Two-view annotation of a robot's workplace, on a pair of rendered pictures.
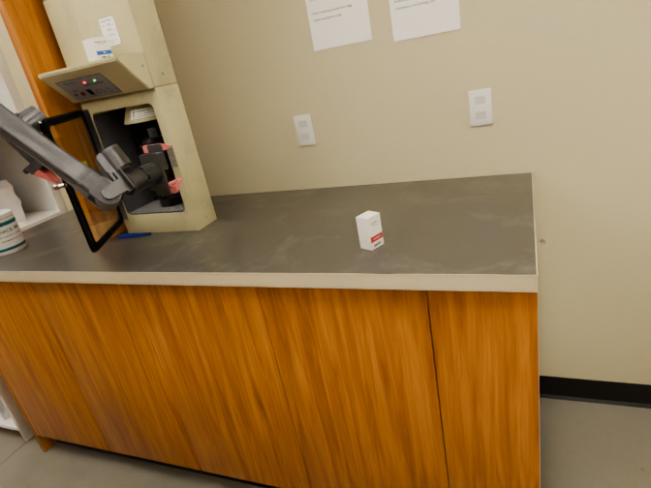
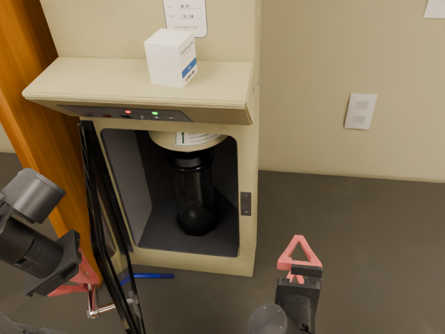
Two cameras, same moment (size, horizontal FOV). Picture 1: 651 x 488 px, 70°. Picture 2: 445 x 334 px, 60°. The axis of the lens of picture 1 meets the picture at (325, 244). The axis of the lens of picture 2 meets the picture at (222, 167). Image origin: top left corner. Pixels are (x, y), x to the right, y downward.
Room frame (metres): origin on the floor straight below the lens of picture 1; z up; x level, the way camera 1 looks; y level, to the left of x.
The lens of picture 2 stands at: (1.00, 0.60, 1.77)
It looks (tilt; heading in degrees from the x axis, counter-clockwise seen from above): 41 degrees down; 346
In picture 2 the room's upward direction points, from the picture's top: 3 degrees counter-clockwise
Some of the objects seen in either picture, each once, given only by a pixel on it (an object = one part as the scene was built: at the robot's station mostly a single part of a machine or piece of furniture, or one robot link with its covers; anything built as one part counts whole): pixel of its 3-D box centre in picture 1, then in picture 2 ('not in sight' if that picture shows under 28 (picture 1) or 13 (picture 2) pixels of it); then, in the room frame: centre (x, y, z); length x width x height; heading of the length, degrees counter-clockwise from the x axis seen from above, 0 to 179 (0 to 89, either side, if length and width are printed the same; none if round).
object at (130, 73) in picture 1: (95, 80); (147, 105); (1.53, 0.58, 1.46); 0.32 x 0.12 x 0.10; 65
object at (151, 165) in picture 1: (148, 174); (296, 315); (1.27, 0.43, 1.20); 0.07 x 0.07 x 0.10; 65
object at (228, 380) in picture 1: (247, 339); not in sight; (1.57, 0.37, 0.45); 2.05 x 0.67 x 0.90; 65
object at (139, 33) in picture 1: (150, 115); (183, 114); (1.70, 0.50, 1.33); 0.32 x 0.25 x 0.77; 65
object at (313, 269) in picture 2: (162, 155); (298, 263); (1.33, 0.40, 1.24); 0.09 x 0.07 x 0.07; 155
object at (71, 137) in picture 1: (86, 178); (116, 255); (1.48, 0.69, 1.19); 0.30 x 0.01 x 0.40; 2
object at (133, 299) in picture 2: not in sight; (134, 306); (1.38, 0.67, 1.18); 0.02 x 0.02 x 0.06; 2
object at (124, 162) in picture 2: (162, 153); (189, 162); (1.70, 0.50, 1.19); 0.26 x 0.24 x 0.35; 65
